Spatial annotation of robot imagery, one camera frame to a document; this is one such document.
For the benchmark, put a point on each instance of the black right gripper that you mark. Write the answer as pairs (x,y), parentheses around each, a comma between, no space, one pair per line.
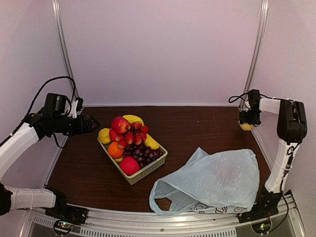
(244,118)

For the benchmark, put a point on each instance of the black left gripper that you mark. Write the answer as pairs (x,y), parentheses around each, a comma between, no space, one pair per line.
(81,128)

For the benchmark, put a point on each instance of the pale yellow wrinkled fruit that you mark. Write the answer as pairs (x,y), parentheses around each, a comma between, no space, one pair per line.
(246,126)

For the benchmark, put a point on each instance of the dark red fruit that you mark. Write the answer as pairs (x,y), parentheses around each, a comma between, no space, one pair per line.
(120,125)

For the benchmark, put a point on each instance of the red lychee bunch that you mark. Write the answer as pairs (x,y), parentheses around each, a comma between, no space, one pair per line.
(136,134)

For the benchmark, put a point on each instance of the beige perforated plastic basket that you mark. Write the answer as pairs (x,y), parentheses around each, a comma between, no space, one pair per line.
(144,171)

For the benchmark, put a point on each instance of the light blue plastic bag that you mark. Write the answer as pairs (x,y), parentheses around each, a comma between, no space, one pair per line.
(221,183)

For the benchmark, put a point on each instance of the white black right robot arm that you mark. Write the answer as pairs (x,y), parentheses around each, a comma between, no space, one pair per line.
(291,129)

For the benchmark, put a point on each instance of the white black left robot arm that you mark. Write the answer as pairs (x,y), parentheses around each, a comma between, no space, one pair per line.
(58,116)

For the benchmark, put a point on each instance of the orange fruit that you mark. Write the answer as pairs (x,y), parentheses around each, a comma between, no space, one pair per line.
(114,151)

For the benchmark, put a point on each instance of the long yellow fruit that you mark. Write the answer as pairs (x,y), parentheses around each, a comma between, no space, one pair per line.
(133,118)

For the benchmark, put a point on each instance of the pink red round fruit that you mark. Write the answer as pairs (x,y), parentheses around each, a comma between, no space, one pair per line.
(129,166)

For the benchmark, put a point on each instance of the large yellow lemon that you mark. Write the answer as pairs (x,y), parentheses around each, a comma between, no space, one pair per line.
(104,136)

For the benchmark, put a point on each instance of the dark purple grape bunch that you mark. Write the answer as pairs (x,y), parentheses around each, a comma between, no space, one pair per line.
(142,154)

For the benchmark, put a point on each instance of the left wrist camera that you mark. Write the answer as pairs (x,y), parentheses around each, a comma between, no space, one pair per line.
(75,108)

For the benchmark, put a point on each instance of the right aluminium frame post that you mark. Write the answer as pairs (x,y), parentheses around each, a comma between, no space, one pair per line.
(262,24)

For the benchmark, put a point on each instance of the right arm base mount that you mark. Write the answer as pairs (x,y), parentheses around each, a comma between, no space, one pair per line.
(262,211)

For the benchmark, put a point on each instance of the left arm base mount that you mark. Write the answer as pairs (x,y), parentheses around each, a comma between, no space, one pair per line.
(67,216)

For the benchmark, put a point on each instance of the front aluminium rail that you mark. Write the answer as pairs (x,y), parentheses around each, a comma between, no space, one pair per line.
(108,223)

